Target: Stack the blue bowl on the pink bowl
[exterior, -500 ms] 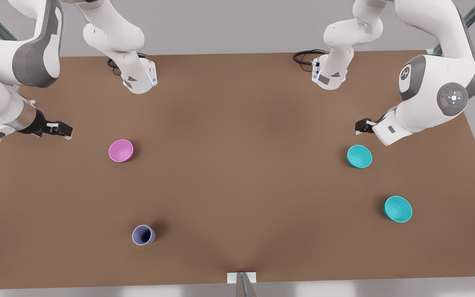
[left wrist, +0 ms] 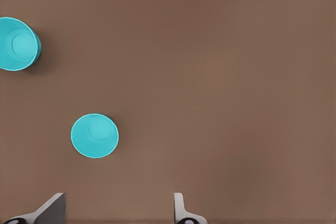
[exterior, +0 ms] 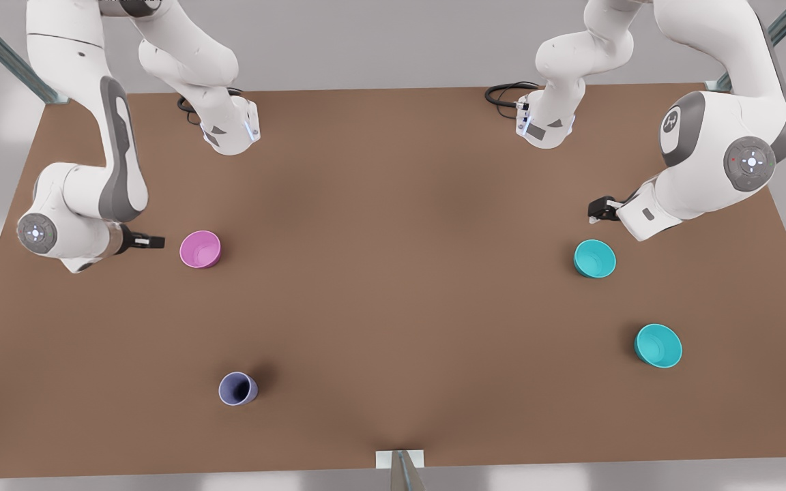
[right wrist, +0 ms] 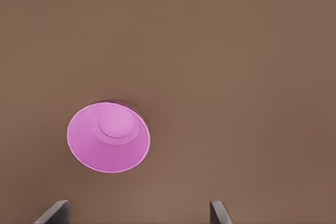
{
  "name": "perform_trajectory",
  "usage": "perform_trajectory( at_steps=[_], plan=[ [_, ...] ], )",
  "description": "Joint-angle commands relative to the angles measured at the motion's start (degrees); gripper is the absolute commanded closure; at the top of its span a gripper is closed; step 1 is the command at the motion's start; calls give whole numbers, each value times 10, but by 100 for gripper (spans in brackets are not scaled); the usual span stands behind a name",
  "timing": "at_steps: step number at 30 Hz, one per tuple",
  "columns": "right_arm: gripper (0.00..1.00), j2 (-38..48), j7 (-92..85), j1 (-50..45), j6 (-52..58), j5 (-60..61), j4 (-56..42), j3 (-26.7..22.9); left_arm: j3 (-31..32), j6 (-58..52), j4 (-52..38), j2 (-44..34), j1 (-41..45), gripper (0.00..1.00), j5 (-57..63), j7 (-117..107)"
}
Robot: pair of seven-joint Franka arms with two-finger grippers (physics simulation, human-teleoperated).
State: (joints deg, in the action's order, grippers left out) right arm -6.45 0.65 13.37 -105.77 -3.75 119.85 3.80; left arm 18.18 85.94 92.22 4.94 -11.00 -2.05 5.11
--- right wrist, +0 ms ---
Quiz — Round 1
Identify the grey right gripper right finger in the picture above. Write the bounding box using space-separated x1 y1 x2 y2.
209 200 233 224

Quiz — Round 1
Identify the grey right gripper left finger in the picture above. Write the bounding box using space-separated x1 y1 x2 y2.
33 200 70 224

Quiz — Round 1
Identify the pink bowl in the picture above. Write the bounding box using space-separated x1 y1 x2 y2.
66 99 151 174

